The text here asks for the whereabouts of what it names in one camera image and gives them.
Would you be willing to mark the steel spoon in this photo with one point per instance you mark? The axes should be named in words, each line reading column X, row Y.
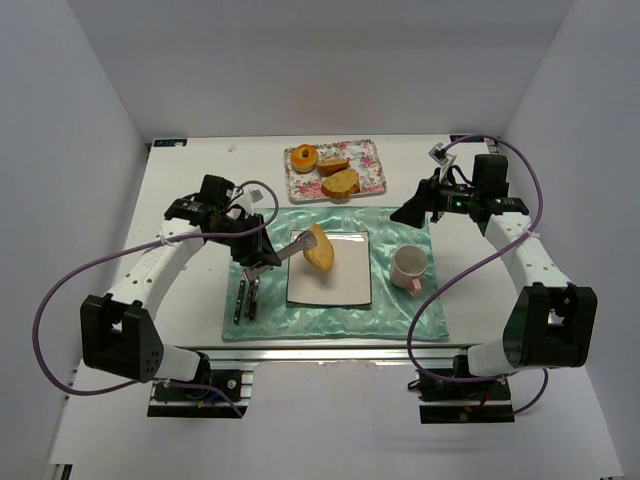
column 251, row 307

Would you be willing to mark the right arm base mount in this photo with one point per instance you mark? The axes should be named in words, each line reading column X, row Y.
column 451, row 395

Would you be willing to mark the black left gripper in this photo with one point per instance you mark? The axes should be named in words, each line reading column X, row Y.
column 248, row 240

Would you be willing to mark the glazed donut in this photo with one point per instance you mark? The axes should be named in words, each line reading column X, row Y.
column 304, row 158

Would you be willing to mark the small herb bread slice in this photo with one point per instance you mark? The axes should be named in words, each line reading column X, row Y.
column 330, row 166

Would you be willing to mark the steel fork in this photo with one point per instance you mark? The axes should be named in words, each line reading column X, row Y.
column 239, row 302

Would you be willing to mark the large herb bread slice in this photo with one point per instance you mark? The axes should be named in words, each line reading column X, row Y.
column 341, row 185

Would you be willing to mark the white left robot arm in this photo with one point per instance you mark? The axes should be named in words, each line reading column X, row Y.
column 118, row 330

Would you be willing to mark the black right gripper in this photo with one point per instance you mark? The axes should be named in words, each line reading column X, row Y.
column 427, row 198

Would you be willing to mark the aluminium frame rail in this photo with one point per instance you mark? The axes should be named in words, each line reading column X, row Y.
column 307, row 353

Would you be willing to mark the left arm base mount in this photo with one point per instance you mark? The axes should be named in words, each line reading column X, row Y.
column 220, row 390

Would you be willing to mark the pink mug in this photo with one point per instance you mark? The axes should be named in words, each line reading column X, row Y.
column 408, row 265

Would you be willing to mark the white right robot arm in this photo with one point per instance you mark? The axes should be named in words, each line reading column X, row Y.
column 552, row 321

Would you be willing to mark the floral serving tray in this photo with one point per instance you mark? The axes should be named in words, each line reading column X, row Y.
column 364, row 159

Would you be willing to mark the triangular yellow bread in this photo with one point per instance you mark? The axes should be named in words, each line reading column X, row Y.
column 321, row 256

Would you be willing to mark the white square plate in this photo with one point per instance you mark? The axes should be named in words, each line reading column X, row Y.
column 347, row 284

